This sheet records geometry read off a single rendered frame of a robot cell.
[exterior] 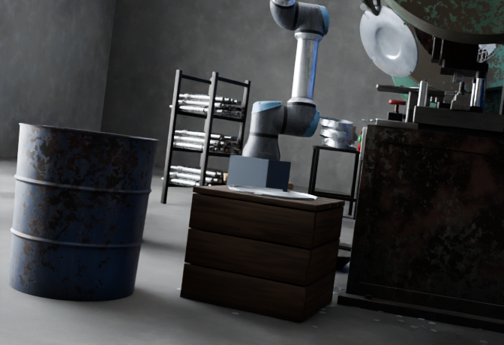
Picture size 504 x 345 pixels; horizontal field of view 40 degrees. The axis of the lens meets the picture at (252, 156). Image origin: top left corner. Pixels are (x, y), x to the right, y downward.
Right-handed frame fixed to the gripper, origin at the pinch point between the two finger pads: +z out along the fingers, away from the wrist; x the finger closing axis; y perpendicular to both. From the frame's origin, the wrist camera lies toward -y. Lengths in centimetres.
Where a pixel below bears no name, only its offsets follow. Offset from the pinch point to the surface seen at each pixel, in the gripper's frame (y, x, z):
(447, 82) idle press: 62, -87, 97
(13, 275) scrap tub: 22, 153, -11
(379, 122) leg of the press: -15.9, 35.8, 22.5
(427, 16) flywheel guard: -37.1, 18.5, -7.3
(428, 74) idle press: 71, -85, 90
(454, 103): -33.6, 17.9, 27.2
